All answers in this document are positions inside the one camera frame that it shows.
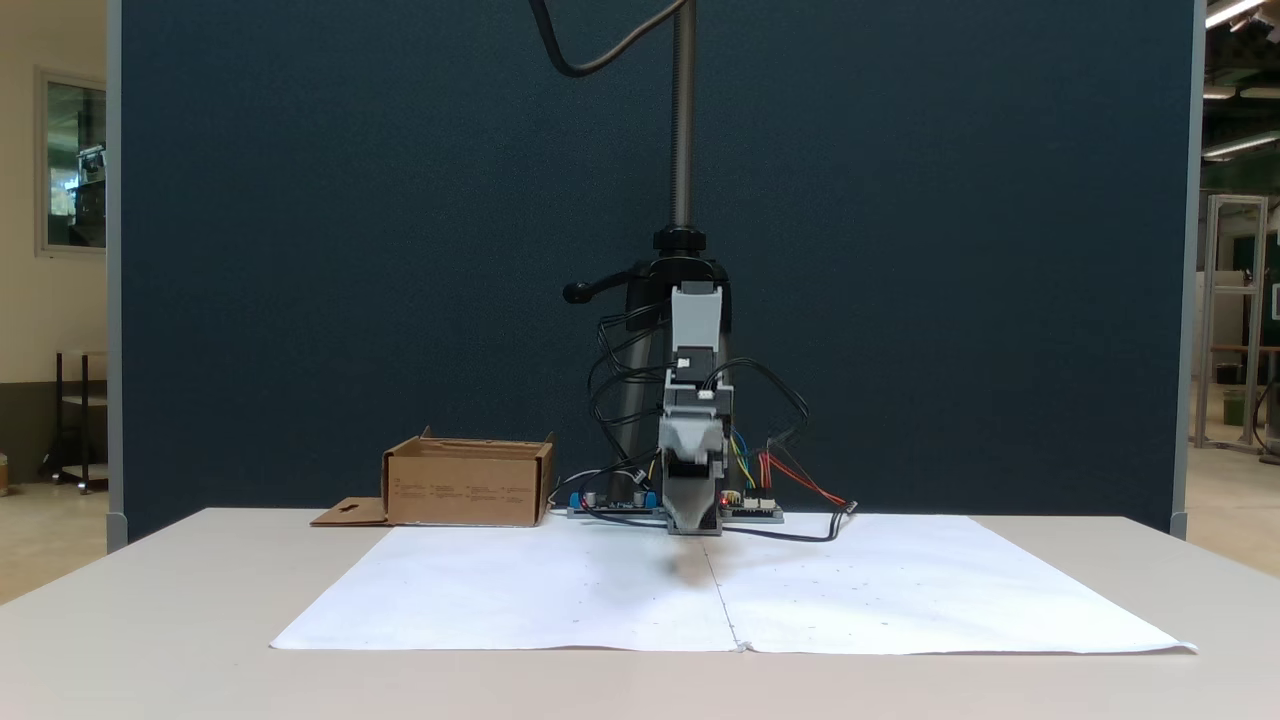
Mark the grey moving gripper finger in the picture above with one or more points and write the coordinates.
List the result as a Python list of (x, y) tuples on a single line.
[(690, 435)]

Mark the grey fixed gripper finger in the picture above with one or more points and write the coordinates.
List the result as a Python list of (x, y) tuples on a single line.
[(693, 505)]

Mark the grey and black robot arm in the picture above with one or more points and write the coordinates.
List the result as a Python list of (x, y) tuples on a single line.
[(697, 320)]

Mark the green bin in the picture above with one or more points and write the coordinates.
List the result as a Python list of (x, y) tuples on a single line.
[(1234, 407)]

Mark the circuit board with white connectors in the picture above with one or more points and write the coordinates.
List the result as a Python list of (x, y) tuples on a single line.
[(755, 510)]

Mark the circuit board with blue parts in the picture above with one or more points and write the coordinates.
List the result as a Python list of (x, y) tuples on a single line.
[(610, 505)]

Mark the white paper sheet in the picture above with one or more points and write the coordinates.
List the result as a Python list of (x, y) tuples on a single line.
[(560, 600)]

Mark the brown cardboard box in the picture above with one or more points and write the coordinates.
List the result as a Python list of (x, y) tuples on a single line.
[(465, 490)]

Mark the black tripod with metal pole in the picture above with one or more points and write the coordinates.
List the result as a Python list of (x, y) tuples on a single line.
[(684, 120)]

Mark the dark blue partition panel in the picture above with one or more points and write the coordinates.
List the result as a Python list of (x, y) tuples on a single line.
[(350, 250)]

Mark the long ceiling light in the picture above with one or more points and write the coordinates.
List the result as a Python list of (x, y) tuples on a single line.
[(1232, 10), (1240, 145)]

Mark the black shelf cart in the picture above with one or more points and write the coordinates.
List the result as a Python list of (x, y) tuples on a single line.
[(82, 400)]

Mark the aluminium profile frame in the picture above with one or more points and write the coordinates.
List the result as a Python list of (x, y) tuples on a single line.
[(1237, 300)]

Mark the framed wall window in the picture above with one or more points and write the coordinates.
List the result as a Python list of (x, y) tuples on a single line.
[(75, 165)]

